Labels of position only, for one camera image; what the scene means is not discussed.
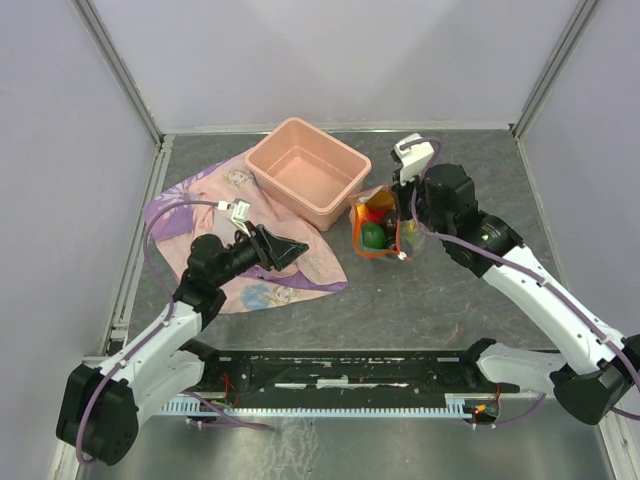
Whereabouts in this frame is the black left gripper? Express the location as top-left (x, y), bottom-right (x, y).
top-left (213, 220), bottom-right (308, 287)

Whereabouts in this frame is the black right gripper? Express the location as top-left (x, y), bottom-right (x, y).
top-left (388, 162), bottom-right (451, 241)

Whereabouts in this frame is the yellow fake pear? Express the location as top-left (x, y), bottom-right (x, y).
top-left (366, 190), bottom-right (395, 211)

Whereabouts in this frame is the red fake pepper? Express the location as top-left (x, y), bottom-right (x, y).
top-left (363, 205), bottom-right (387, 224)

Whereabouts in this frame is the green fake apple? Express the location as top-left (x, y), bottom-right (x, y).
top-left (398, 220), bottom-right (425, 257)

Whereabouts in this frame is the clear zip top bag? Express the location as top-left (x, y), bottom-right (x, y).
top-left (348, 185), bottom-right (424, 261)

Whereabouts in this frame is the dark green fake vegetable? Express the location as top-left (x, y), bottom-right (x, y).
top-left (361, 222), bottom-right (386, 250)

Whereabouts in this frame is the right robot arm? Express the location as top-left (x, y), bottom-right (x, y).
top-left (391, 164), bottom-right (639, 425)

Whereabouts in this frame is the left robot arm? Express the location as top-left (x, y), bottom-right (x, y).
top-left (56, 224), bottom-right (309, 466)

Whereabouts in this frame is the pink plastic tub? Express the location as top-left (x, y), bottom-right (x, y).
top-left (245, 117), bottom-right (371, 231)

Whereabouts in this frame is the pink purple printed cloth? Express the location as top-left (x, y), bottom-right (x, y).
top-left (144, 155), bottom-right (348, 314)

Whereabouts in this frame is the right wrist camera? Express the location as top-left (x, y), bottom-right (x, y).
top-left (391, 133), bottom-right (438, 186)

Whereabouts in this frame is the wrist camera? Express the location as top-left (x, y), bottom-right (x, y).
top-left (228, 199), bottom-right (250, 225)
top-left (391, 133), bottom-right (438, 186)

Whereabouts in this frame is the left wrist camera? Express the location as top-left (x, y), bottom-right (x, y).
top-left (228, 199), bottom-right (250, 225)

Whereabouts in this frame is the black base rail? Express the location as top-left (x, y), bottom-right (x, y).
top-left (186, 341), bottom-right (502, 406)

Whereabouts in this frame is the light blue cable duct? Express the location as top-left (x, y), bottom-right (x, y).
top-left (159, 392), bottom-right (501, 417)

